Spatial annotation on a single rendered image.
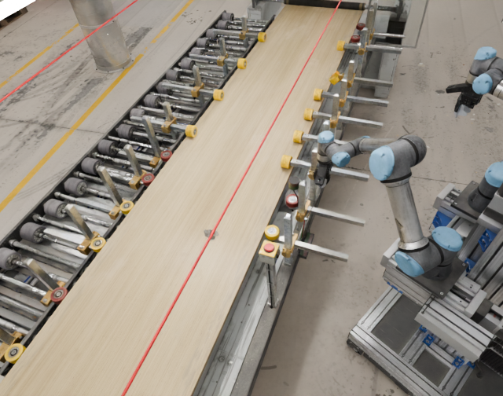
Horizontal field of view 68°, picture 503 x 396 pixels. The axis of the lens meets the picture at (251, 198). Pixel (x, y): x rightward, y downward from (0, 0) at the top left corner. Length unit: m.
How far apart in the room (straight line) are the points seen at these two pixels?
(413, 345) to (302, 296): 0.79
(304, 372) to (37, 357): 1.53
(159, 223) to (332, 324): 1.38
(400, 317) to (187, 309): 1.39
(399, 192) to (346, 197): 1.92
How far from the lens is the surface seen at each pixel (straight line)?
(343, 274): 2.94
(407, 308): 2.67
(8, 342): 2.18
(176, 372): 1.76
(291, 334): 2.71
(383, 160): 1.43
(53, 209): 2.62
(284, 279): 2.09
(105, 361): 1.88
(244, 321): 2.08
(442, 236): 1.67
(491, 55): 1.99
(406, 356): 2.53
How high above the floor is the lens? 2.54
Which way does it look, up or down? 49 degrees down
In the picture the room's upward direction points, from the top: 7 degrees counter-clockwise
